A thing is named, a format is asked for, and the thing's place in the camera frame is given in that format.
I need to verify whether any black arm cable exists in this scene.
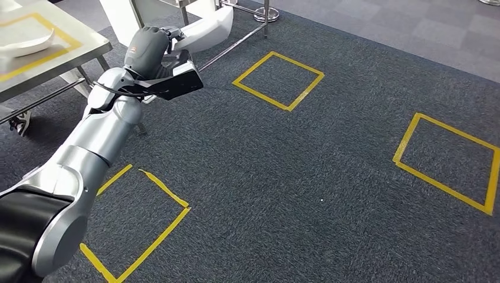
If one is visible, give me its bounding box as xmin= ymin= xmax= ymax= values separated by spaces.
xmin=93 ymin=80 xmax=151 ymax=98

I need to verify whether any white curved panel part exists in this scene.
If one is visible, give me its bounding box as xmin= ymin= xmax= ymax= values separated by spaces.
xmin=0 ymin=28 xmax=55 ymax=58
xmin=172 ymin=5 xmax=234 ymax=54

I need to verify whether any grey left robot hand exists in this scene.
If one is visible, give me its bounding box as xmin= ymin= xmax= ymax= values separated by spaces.
xmin=124 ymin=25 xmax=192 ymax=79

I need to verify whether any white panel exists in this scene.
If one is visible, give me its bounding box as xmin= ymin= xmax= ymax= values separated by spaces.
xmin=59 ymin=68 xmax=93 ymax=98
xmin=99 ymin=0 xmax=142 ymax=48

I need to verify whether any person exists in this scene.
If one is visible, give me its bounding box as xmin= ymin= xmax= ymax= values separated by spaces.
xmin=8 ymin=110 xmax=32 ymax=137

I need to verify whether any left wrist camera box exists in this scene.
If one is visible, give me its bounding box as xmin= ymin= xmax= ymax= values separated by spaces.
xmin=117 ymin=60 xmax=204 ymax=101

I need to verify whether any yellow bench tape square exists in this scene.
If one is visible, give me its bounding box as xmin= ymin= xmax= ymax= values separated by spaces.
xmin=0 ymin=12 xmax=84 ymax=83

